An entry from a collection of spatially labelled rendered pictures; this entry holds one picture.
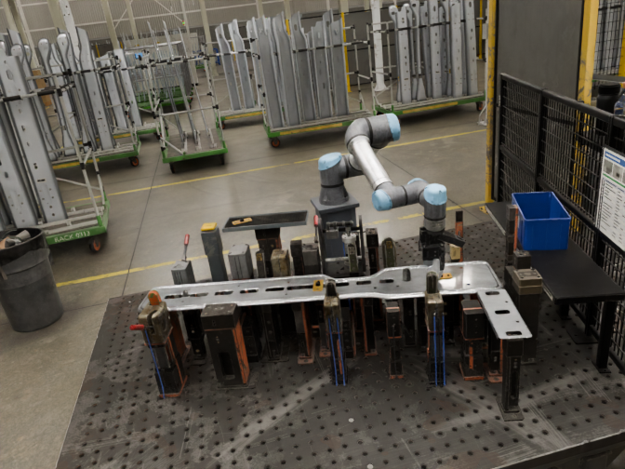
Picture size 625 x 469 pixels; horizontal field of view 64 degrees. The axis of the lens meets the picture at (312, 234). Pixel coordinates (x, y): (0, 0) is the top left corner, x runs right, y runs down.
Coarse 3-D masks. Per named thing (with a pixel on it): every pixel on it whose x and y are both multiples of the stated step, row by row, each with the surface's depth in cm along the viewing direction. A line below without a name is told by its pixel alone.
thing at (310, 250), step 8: (304, 248) 209; (312, 248) 208; (304, 256) 207; (312, 256) 207; (304, 264) 209; (312, 264) 209; (320, 264) 214; (304, 272) 211; (312, 272) 210; (320, 272) 211; (312, 304) 217; (312, 312) 219; (312, 320) 220
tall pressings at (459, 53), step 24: (432, 0) 885; (456, 0) 919; (408, 24) 917; (456, 24) 885; (408, 48) 905; (432, 48) 909; (456, 48) 895; (408, 72) 909; (432, 72) 924; (456, 72) 907; (408, 96) 923; (432, 96) 941; (456, 96) 921
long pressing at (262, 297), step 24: (456, 264) 197; (480, 264) 195; (168, 288) 207; (192, 288) 204; (216, 288) 202; (240, 288) 200; (264, 288) 197; (360, 288) 189; (384, 288) 187; (408, 288) 184; (456, 288) 181; (480, 288) 179
